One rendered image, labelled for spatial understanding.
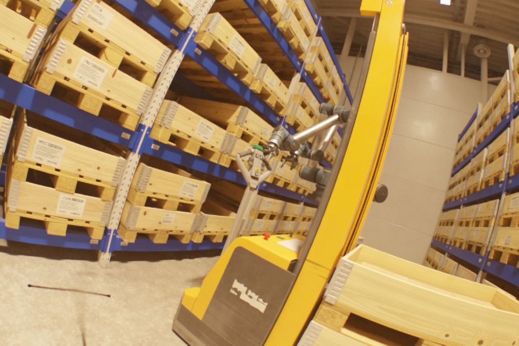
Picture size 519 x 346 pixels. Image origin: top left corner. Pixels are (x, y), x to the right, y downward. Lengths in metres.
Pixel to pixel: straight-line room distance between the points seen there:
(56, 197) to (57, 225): 0.21
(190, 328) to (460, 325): 1.46
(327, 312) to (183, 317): 0.92
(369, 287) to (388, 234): 5.92
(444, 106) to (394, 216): 3.50
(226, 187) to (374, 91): 2.95
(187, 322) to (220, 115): 2.15
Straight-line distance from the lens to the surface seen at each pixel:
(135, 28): 1.88
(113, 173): 1.93
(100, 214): 2.02
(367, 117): 1.28
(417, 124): 7.60
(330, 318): 1.23
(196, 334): 1.69
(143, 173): 2.05
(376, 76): 1.38
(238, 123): 2.68
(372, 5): 1.74
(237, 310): 1.43
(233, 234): 1.86
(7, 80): 1.75
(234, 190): 3.74
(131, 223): 2.16
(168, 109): 2.07
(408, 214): 7.06
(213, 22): 2.30
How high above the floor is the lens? 1.21
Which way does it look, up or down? 5 degrees up
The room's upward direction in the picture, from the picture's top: 21 degrees clockwise
